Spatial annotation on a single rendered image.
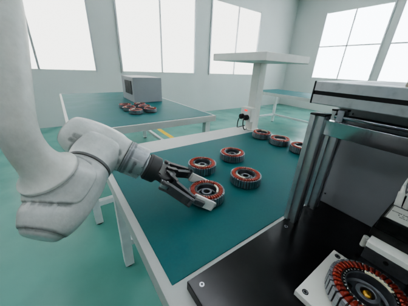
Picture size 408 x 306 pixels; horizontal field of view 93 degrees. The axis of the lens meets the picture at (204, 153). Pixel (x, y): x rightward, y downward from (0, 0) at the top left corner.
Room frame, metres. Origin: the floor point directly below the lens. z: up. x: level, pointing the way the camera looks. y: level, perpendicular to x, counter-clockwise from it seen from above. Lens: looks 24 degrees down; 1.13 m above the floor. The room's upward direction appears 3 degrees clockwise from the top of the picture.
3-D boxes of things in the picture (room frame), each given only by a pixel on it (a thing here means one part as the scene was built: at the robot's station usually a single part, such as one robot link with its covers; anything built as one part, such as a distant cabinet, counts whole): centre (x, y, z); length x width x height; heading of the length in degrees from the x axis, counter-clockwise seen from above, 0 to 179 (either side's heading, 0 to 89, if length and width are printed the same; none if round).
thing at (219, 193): (0.51, -0.01, 0.77); 0.11 x 0.11 x 0.04
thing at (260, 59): (1.18, -0.28, 0.98); 0.37 x 0.35 x 0.46; 36
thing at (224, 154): (0.82, -0.13, 0.77); 0.11 x 0.11 x 0.04
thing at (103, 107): (2.14, 0.90, 0.38); 1.85 x 1.10 x 0.75; 36
